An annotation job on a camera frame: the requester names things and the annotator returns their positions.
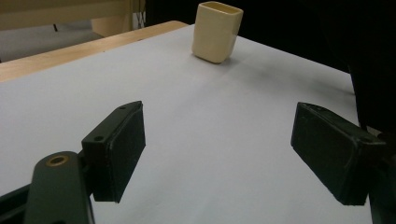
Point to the cream plastic cup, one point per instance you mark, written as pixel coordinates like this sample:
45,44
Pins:
214,34

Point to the white table sheet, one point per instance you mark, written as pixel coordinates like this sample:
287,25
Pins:
202,124

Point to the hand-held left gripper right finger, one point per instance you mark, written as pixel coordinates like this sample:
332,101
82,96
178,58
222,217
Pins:
333,152

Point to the beige wooden furniture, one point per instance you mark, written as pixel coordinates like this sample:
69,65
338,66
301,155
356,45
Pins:
62,12

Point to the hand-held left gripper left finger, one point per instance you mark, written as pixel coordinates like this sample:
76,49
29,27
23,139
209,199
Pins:
115,155

